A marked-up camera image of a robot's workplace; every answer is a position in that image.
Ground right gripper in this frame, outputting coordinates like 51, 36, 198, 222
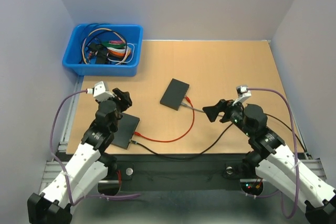
201, 97, 253, 137

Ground black network switch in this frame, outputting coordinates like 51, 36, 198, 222
111, 113, 140, 150
160, 78, 190, 111

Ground grey ethernet cable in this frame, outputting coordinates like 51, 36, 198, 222
181, 102, 207, 113

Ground red ethernet cable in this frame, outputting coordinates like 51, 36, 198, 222
133, 95, 195, 143

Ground black ethernet cable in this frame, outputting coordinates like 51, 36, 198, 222
130, 112, 309, 161

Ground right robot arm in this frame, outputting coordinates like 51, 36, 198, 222
203, 99, 335, 223

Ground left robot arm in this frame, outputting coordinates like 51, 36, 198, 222
27, 83, 132, 223

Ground blue plastic bin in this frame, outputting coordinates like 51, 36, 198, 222
62, 23, 143, 77

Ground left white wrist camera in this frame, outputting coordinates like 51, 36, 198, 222
87, 81, 114, 102

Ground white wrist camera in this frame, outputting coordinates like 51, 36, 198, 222
233, 86, 251, 105
87, 81, 114, 102

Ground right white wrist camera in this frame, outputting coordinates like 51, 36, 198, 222
233, 86, 251, 105

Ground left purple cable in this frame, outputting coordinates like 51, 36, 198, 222
49, 89, 142, 207

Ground aluminium frame rail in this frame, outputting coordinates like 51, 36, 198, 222
41, 77, 329, 183

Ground tangled cables in bin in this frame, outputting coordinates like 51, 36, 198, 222
80, 23, 137, 66

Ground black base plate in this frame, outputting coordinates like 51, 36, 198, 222
86, 152, 274, 198

